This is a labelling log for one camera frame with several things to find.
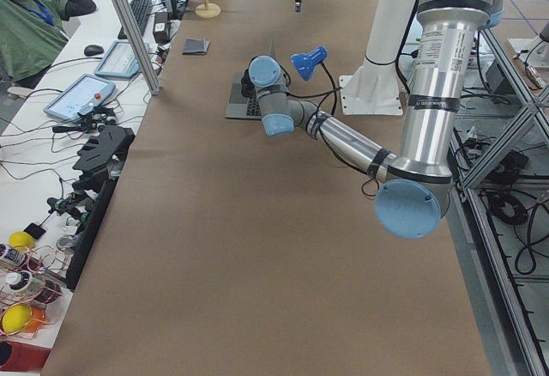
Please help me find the grey laptop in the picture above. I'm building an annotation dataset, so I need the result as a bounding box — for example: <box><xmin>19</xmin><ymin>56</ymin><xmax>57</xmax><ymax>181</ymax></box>
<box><xmin>225</xmin><ymin>38</ymin><xmax>281</xmax><ymax>120</ymax></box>

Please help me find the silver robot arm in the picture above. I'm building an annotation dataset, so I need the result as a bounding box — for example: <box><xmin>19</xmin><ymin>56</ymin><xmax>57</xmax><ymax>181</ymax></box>
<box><xmin>236</xmin><ymin>0</ymin><xmax>503</xmax><ymax>239</ymax></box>

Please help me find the blue desk lamp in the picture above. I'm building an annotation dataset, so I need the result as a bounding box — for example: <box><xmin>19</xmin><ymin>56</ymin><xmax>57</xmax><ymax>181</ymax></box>
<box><xmin>290</xmin><ymin>45</ymin><xmax>329</xmax><ymax>82</ymax></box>

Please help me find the folded grey cloth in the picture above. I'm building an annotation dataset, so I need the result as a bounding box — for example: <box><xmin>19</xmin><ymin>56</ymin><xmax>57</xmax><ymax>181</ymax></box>
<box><xmin>182</xmin><ymin>38</ymin><xmax>210</xmax><ymax>55</ymax></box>

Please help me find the black power adapter box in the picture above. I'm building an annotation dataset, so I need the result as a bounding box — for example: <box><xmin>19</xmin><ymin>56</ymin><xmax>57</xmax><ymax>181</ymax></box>
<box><xmin>153</xmin><ymin>11</ymin><xmax>171</xmax><ymax>45</ymax></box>

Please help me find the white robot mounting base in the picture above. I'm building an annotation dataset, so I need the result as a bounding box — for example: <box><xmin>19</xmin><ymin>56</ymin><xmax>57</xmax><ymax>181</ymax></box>
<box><xmin>340</xmin><ymin>0</ymin><xmax>416</xmax><ymax>116</ymax></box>

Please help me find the teach pendant tablet far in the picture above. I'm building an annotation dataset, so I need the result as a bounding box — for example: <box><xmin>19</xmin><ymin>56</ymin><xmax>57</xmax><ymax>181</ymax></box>
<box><xmin>94</xmin><ymin>40</ymin><xmax>140</xmax><ymax>80</ymax></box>

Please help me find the teach pendant tablet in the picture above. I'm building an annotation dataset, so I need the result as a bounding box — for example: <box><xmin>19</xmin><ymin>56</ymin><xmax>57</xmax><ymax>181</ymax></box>
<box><xmin>94</xmin><ymin>40</ymin><xmax>140</xmax><ymax>80</ymax></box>
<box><xmin>43</xmin><ymin>74</ymin><xmax>116</xmax><ymax>121</ymax></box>

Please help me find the black keyboard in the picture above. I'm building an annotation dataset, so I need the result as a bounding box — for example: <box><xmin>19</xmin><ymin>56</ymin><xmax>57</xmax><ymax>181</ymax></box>
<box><xmin>130</xmin><ymin>0</ymin><xmax>153</xmax><ymax>35</ymax></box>

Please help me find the teach pendant tablet near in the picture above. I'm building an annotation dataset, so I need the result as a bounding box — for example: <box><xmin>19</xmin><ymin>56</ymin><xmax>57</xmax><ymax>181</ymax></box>
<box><xmin>43</xmin><ymin>74</ymin><xmax>116</xmax><ymax>121</ymax></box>

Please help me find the black computer mouse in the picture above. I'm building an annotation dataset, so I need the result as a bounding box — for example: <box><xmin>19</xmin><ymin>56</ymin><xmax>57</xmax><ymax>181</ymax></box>
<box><xmin>83</xmin><ymin>45</ymin><xmax>105</xmax><ymax>57</ymax></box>

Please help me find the black plastic rack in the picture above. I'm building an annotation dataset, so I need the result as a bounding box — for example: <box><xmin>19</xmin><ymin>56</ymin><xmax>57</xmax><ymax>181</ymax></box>
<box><xmin>65</xmin><ymin>125</ymin><xmax>136</xmax><ymax>291</ymax></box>

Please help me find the person in green shirt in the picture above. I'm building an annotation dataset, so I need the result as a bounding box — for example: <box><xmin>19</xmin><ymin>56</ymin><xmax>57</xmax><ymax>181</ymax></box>
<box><xmin>1</xmin><ymin>0</ymin><xmax>97</xmax><ymax>88</ymax></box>

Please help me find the yellow ball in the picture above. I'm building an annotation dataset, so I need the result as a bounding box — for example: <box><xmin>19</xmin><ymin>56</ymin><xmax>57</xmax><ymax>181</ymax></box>
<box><xmin>8</xmin><ymin>231</ymin><xmax>35</xmax><ymax>251</ymax></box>

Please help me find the yellow lemon toy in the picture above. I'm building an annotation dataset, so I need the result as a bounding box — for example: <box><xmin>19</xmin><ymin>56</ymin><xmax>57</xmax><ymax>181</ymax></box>
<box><xmin>1</xmin><ymin>304</ymin><xmax>32</xmax><ymax>334</ymax></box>

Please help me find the black lamp power cable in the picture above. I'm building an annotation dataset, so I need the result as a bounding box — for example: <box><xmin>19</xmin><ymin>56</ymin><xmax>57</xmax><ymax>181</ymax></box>
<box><xmin>286</xmin><ymin>63</ymin><xmax>344</xmax><ymax>116</ymax></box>

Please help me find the silver aluminium frame post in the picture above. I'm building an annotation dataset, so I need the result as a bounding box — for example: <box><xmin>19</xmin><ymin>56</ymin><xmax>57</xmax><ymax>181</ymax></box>
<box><xmin>111</xmin><ymin>0</ymin><xmax>160</xmax><ymax>96</ymax></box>

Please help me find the copper wire basket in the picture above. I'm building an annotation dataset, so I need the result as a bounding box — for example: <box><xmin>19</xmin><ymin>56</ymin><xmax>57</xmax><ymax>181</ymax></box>
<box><xmin>1</xmin><ymin>244</ymin><xmax>67</xmax><ymax>339</ymax></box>

